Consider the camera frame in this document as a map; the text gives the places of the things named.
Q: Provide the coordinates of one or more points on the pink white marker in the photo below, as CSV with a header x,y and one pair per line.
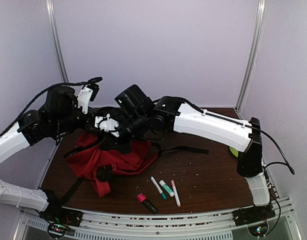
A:
x,y
174,188

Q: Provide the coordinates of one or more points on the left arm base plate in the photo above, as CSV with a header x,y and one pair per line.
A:
x,y
64,216

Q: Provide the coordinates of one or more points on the pink black highlighter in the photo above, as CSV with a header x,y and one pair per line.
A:
x,y
147,203

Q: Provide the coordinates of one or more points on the aluminium corner post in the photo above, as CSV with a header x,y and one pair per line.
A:
x,y
56,39
251,62

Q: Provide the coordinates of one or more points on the white green glue stick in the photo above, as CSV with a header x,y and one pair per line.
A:
x,y
167,188

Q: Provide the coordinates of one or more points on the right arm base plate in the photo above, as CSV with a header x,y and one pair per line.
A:
x,y
253,214

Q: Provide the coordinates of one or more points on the green plate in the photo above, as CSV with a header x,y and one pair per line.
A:
x,y
234,152

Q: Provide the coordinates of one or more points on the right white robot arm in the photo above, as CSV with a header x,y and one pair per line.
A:
x,y
179,115

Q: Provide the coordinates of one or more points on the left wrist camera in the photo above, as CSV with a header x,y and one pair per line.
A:
x,y
86,95

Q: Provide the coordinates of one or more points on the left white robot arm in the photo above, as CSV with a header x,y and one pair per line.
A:
x,y
54,112

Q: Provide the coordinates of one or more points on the left aluminium corner post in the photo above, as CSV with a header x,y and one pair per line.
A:
x,y
56,39

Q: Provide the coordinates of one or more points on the red backpack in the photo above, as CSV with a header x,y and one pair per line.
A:
x,y
94,160

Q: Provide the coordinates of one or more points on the teal white marker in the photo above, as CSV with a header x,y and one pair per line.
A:
x,y
153,180

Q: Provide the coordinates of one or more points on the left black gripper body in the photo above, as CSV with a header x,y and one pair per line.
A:
x,y
88,126

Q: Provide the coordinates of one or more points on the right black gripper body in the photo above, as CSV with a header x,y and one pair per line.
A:
x,y
125,147

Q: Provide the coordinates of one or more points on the right aluminium corner post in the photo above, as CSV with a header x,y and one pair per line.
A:
x,y
251,62

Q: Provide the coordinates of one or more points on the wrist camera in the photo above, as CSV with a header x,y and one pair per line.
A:
x,y
107,124
86,95

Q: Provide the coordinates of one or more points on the aluminium front rail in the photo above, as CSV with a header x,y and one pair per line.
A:
x,y
213,225

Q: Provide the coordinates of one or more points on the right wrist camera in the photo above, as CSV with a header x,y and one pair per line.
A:
x,y
107,124

